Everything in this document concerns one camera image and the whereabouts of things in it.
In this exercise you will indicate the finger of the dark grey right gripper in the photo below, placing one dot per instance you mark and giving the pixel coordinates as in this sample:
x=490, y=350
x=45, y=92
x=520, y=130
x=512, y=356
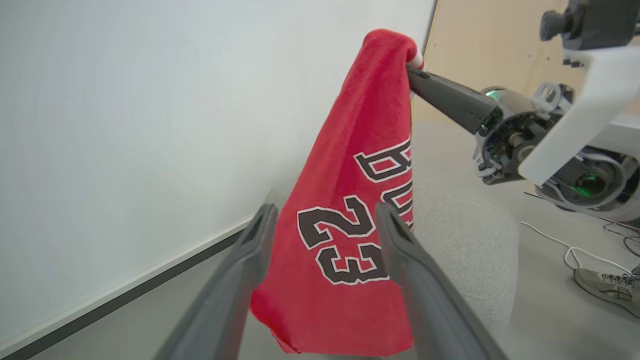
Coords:
x=450, y=100

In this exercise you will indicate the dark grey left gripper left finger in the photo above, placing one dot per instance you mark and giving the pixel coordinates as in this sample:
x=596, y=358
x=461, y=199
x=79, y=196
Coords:
x=220, y=305

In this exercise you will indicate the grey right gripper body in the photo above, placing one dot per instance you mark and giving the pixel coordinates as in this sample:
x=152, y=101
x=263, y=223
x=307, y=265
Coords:
x=510, y=130

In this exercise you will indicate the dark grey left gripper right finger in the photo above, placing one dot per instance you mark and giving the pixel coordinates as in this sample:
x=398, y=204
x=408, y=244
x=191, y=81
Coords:
x=435, y=310

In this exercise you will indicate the red number 23 jersey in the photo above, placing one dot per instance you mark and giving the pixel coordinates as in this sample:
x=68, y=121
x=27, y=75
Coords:
x=345, y=165

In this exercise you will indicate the grey fabric seat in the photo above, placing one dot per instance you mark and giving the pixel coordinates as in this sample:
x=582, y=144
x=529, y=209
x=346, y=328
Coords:
x=465, y=225

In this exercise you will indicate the dark grey baseboard strip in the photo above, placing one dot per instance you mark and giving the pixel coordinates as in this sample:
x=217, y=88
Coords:
x=125, y=295

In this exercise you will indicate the grey green sneaker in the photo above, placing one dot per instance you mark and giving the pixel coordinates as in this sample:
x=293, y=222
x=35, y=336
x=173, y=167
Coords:
x=607, y=290

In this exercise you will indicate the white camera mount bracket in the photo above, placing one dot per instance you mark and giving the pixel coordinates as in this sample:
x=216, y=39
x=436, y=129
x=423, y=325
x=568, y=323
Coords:
x=580, y=110

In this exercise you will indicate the dark right wrist camera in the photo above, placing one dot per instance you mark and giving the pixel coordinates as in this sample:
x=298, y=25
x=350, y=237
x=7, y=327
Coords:
x=595, y=22

